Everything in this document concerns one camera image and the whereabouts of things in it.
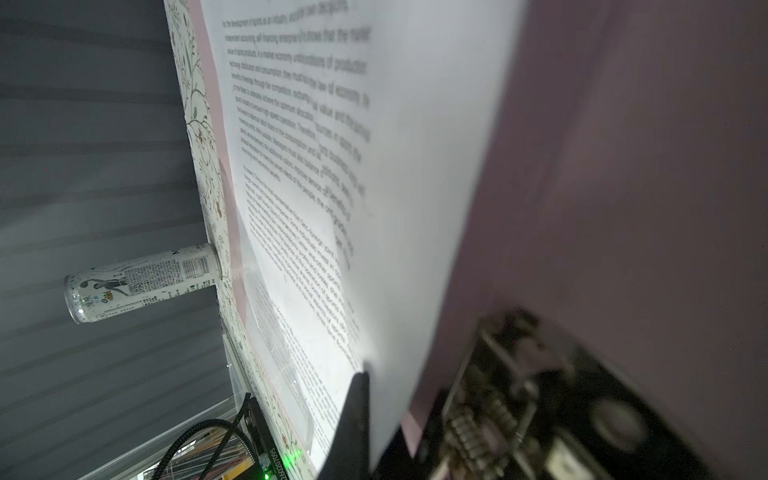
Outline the metal folder clip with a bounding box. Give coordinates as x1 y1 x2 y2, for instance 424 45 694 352
418 310 713 479

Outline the silver drink can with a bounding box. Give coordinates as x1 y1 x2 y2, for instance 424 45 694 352
64 243 221 324

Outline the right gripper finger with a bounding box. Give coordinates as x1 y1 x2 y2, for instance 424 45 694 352
317 372 371 480

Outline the pink file folder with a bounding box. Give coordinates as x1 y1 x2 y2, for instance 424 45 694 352
189 1 767 479

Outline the printed white paper sheet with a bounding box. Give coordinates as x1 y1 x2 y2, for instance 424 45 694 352
200 1 528 479

